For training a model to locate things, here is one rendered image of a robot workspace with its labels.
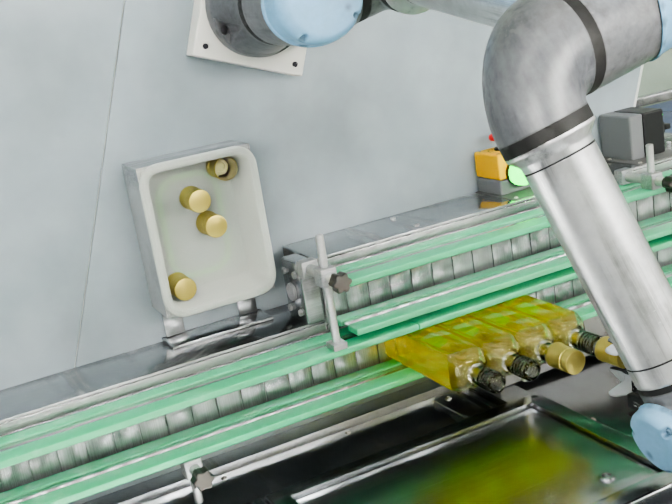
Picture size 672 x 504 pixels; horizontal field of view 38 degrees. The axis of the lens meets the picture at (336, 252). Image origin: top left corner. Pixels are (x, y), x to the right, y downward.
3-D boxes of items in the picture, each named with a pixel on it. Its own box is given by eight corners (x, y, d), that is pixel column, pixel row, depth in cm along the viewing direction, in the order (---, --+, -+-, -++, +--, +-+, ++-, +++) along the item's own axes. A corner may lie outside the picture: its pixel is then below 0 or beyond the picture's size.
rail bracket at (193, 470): (168, 485, 140) (198, 524, 129) (158, 442, 139) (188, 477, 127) (195, 475, 142) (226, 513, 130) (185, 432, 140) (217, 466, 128)
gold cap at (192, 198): (176, 188, 144) (186, 192, 141) (199, 183, 146) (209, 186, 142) (181, 212, 145) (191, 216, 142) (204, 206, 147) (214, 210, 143)
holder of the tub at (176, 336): (159, 340, 149) (174, 353, 142) (121, 163, 142) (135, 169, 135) (262, 309, 156) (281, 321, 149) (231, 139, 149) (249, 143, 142)
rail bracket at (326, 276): (307, 338, 145) (345, 361, 134) (288, 229, 141) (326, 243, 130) (325, 333, 146) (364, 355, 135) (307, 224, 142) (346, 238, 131)
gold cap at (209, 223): (193, 214, 146) (202, 218, 142) (215, 207, 148) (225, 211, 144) (198, 236, 147) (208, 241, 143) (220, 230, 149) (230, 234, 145)
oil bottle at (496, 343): (417, 346, 155) (496, 386, 136) (412, 313, 153) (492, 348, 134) (447, 336, 157) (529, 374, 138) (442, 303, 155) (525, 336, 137)
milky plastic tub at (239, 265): (152, 309, 148) (169, 322, 140) (120, 163, 142) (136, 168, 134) (258, 278, 154) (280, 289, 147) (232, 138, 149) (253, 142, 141)
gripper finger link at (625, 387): (584, 376, 132) (631, 386, 124) (618, 364, 135) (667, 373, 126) (588, 398, 133) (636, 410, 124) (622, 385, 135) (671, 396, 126)
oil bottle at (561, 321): (477, 326, 159) (562, 362, 140) (473, 293, 158) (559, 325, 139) (505, 317, 161) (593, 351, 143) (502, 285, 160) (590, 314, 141)
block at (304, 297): (286, 316, 151) (305, 327, 145) (275, 258, 148) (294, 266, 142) (307, 310, 152) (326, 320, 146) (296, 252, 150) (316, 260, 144)
